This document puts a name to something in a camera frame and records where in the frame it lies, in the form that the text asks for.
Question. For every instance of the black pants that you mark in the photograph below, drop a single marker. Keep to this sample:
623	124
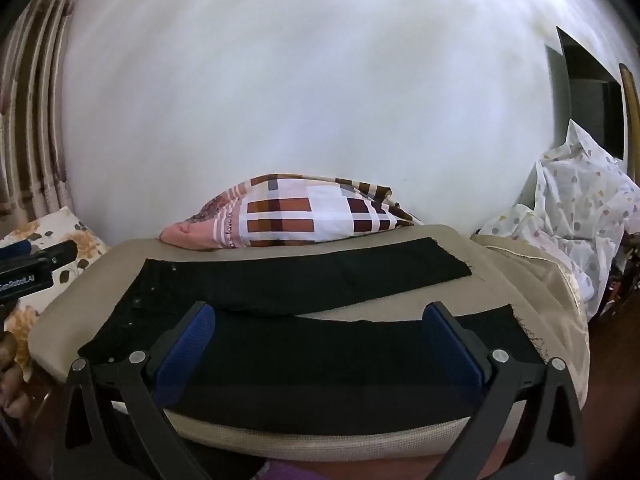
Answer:
300	360

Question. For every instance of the striped floral curtain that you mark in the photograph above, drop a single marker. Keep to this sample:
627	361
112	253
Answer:
30	135

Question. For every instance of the beige mattress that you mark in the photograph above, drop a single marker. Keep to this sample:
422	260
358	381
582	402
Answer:
500	260

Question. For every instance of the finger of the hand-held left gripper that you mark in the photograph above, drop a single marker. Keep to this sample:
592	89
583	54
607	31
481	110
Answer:
55	257

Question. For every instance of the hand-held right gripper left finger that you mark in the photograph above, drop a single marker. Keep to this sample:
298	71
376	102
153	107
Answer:
185	355

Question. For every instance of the person's left hand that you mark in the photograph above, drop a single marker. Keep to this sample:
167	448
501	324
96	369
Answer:
11	370

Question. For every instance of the plaid pillow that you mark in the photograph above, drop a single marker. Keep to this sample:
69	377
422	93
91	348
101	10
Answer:
280	215

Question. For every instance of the yellow wooden post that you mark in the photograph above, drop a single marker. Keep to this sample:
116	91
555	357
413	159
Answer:
631	110

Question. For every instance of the floral pillow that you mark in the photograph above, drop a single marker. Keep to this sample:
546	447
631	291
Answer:
82	235

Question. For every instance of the white dotted bed sheet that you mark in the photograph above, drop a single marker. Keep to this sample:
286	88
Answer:
575	200

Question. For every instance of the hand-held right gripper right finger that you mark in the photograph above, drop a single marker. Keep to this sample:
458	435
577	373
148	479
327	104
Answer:
452	355

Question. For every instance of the dark wall niche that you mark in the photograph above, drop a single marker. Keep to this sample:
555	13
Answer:
585	100

